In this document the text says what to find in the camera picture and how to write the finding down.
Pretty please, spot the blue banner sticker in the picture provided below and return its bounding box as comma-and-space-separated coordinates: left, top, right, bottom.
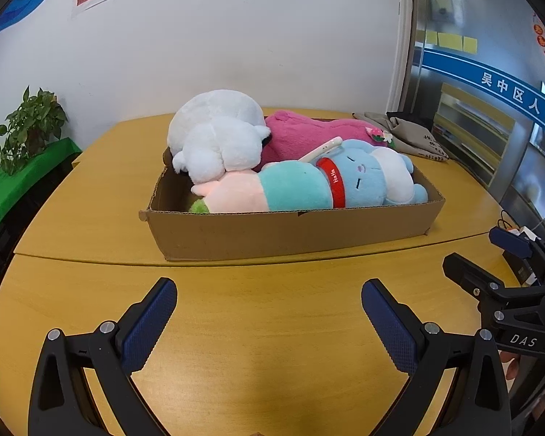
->
413, 43, 545, 132

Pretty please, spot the white panda plush toy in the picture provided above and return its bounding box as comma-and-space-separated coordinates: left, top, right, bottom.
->
167, 89, 272, 180

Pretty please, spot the glass partition with metal frame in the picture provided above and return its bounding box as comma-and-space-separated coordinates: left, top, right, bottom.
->
391, 0, 545, 237

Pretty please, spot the person's right hand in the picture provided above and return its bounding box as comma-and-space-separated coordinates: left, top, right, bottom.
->
501, 351, 522, 381

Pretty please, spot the small white device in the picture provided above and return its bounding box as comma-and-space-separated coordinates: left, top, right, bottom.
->
500, 220, 539, 241

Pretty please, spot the wooden desktop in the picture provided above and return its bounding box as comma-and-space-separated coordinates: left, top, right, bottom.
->
0, 106, 545, 436

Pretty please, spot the white slim device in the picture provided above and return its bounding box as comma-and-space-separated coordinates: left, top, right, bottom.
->
299, 136, 344, 163

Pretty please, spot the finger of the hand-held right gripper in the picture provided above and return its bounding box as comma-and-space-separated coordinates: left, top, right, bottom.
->
488, 226, 534, 259
442, 253, 507, 303

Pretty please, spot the brown cardboard box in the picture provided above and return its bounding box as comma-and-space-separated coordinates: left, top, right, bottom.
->
138, 117, 447, 262

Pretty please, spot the pink bear plush toy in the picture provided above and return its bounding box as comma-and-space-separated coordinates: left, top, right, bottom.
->
254, 109, 396, 173

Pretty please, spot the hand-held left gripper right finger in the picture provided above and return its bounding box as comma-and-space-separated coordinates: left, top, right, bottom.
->
361, 278, 514, 436

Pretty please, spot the blue bear plush toy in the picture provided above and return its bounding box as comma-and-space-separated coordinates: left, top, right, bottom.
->
334, 139, 430, 207

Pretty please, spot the pink pig plush toy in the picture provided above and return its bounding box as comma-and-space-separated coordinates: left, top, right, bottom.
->
190, 158, 348, 214

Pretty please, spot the green potted plant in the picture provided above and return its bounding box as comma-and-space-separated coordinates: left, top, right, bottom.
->
0, 85, 69, 180

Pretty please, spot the grey cloth bag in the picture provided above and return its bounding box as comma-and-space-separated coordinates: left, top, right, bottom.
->
352, 111, 450, 163

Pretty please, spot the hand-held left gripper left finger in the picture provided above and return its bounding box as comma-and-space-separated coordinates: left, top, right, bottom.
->
27, 277, 178, 436

